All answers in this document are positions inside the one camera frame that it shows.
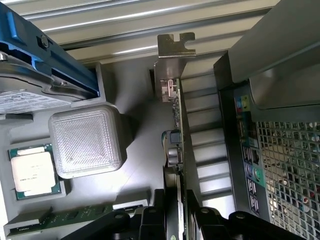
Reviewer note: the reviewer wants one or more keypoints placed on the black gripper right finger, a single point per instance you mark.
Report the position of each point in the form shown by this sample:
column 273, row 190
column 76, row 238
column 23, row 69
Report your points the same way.
column 202, row 225

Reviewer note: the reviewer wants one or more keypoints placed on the grey square rack knob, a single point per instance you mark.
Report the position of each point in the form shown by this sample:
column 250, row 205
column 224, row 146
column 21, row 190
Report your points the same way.
column 85, row 140

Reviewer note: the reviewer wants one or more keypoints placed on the grey metal PC case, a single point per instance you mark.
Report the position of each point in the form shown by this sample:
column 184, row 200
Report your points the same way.
column 270, row 45

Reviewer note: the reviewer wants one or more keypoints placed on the CPU chip with silver lid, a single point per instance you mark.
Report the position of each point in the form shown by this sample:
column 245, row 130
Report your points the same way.
column 33, row 171

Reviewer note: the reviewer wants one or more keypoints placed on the green RAM stick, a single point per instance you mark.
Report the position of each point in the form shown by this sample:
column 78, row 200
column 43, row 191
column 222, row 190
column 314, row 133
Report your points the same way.
column 75, row 215

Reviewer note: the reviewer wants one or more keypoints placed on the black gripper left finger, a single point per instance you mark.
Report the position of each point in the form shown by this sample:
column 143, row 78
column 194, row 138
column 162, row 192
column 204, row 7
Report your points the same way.
column 152, row 225

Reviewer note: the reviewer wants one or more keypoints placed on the grey plastic parts rack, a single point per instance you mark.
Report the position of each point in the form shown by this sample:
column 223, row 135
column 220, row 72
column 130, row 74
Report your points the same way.
column 140, row 140

